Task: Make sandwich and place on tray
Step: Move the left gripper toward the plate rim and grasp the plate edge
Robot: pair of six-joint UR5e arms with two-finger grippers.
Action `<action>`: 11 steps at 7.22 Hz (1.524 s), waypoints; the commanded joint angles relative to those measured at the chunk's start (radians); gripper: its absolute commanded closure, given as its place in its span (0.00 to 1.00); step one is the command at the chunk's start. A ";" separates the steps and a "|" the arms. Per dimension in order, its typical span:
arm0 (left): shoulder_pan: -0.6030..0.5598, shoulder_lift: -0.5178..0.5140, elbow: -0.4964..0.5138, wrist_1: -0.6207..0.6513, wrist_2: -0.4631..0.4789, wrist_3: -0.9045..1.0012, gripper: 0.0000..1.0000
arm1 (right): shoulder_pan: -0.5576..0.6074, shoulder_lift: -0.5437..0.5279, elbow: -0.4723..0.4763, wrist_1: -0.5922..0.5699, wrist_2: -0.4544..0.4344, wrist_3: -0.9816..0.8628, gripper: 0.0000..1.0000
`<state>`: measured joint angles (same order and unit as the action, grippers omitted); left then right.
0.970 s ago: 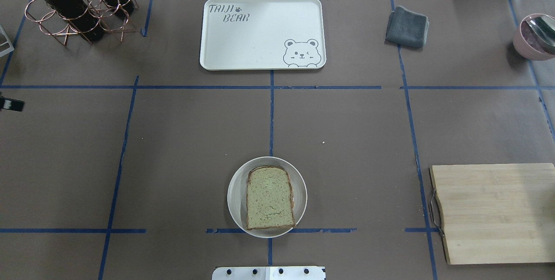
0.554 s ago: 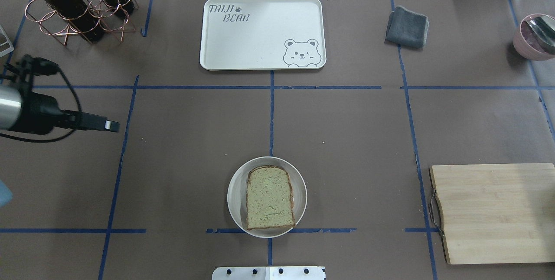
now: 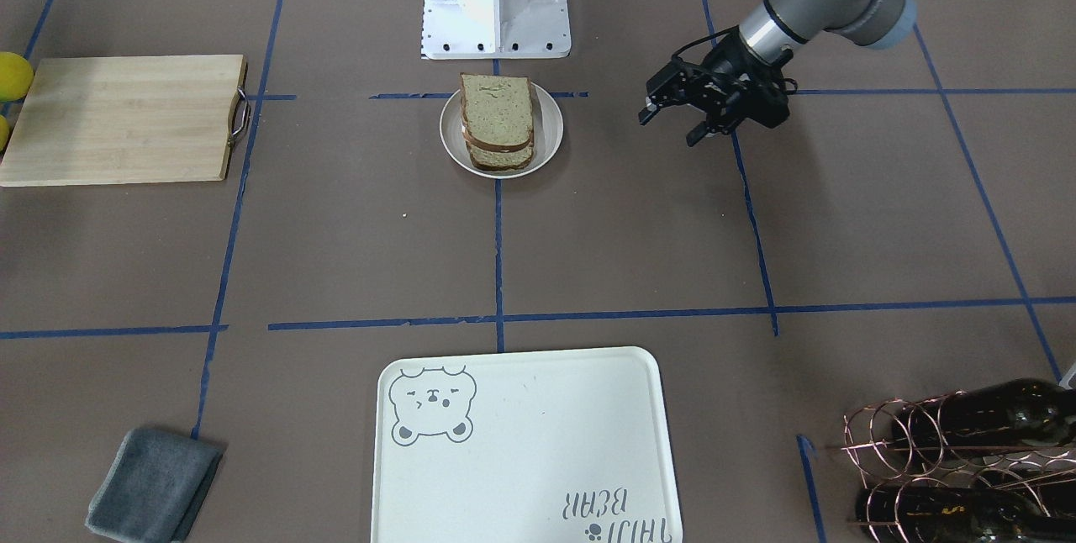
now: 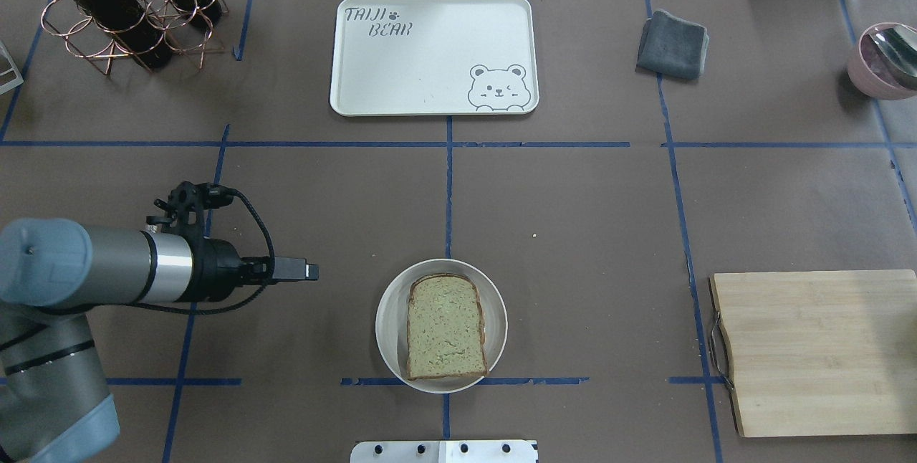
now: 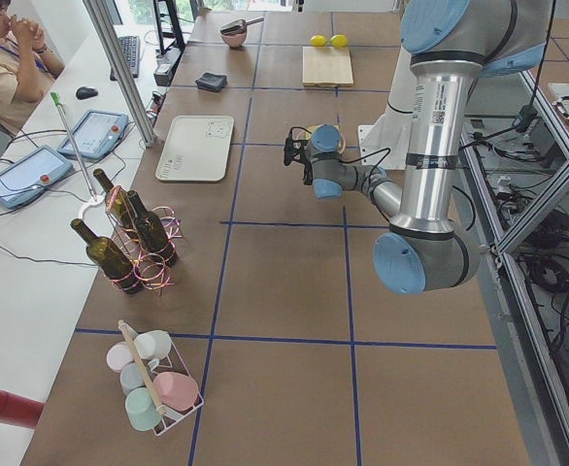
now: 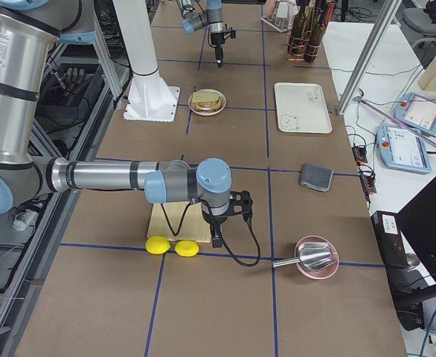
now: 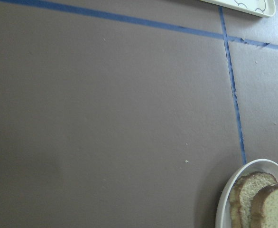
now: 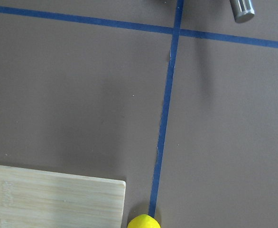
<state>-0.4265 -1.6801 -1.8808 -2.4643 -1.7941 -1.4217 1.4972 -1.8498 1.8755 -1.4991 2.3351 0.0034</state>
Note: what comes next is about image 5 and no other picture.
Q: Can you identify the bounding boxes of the white grabber stick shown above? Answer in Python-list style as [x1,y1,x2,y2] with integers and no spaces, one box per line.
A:
[50,91,104,219]

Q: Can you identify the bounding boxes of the green wine bottle front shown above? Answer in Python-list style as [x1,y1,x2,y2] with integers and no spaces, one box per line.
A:
[70,218,144,294]

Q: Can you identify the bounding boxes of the green wine bottle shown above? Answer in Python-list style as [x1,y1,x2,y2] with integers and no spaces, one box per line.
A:
[93,168,138,241]
[127,190,178,266]
[70,218,144,294]

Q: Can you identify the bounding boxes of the green wine bottle middle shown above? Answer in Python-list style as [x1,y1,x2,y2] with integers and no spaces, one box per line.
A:
[127,190,178,266]

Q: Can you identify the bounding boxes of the teach pendant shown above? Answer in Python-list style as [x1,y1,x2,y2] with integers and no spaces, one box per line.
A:
[71,110,129,161]
[0,146,73,210]

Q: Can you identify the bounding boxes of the red cylinder tube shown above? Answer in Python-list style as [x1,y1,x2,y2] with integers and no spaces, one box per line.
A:
[0,389,45,429]

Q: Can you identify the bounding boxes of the teach pendant far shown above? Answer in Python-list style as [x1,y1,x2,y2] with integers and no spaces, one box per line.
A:
[71,110,129,161]

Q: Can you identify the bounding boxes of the folded grey cloth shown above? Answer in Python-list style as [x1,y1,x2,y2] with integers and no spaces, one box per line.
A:
[195,72,227,92]

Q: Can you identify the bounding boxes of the green wine bottle back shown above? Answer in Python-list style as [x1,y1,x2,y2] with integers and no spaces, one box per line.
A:
[93,168,138,241]

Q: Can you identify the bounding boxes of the light wooden cutting board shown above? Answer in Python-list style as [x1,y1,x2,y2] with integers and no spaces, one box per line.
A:
[302,47,353,87]

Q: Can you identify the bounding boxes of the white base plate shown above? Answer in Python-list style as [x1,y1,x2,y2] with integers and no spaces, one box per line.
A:
[357,124,410,171]

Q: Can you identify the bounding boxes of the wooden rack handle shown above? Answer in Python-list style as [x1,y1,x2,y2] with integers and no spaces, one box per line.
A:
[117,319,165,416]

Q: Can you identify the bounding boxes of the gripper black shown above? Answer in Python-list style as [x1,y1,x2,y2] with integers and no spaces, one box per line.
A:
[301,156,314,185]

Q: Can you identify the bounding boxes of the black power strip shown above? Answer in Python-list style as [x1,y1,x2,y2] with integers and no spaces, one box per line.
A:
[153,47,182,87]

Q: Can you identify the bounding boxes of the white wire cup rack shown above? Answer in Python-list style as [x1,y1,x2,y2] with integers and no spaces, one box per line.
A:
[106,322,204,436]

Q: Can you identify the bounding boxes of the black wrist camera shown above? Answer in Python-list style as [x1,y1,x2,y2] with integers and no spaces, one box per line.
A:
[284,126,309,166]

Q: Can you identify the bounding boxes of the black keyboard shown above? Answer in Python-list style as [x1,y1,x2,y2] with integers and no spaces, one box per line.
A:
[117,35,141,78]

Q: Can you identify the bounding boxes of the seated person beige shirt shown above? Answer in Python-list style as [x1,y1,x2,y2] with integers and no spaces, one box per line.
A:
[0,1,64,136]

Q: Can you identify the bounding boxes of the white round plate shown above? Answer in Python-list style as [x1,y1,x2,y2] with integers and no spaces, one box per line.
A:
[308,123,346,153]

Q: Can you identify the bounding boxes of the black computer mouse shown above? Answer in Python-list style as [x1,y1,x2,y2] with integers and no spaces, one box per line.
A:
[75,86,98,100]

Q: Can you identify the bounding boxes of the yellow lemon near board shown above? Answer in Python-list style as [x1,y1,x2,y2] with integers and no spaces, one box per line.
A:
[330,34,349,49]

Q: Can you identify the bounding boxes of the mint green cup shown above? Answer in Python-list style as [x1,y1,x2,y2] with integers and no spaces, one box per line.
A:
[124,387,162,432]

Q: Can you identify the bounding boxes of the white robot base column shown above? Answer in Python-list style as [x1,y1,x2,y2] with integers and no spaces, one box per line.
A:
[374,48,417,150]

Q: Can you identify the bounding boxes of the white cup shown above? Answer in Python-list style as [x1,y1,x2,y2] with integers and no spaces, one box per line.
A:
[133,330,172,360]

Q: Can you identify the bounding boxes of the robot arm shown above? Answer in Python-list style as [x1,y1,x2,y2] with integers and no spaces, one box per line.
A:
[285,1,553,294]

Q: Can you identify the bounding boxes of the pink bowl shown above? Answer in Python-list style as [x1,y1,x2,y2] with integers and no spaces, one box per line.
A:
[220,30,248,49]

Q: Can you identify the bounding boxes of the metal scoop in bowl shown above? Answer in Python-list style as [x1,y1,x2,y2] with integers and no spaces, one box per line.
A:
[219,17,264,36]

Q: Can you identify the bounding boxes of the cream bear serving tray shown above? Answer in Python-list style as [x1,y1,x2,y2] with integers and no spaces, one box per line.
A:
[154,116,234,183]

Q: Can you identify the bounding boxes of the copper wire bottle rack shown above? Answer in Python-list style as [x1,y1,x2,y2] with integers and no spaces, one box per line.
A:
[106,213,174,293]

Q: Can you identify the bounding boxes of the teach pendant near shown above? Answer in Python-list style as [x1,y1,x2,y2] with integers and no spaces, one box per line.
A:
[0,146,73,210]

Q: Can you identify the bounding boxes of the light pink cup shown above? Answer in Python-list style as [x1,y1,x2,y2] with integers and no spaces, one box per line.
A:
[106,342,134,374]

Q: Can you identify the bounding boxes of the aluminium frame post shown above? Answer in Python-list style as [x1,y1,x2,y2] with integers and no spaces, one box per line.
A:
[83,0,156,148]

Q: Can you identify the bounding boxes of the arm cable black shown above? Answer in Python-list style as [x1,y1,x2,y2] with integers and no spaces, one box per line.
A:
[339,148,391,194]

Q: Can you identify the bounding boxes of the grey cup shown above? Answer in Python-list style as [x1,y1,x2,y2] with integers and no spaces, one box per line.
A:
[119,362,145,395]

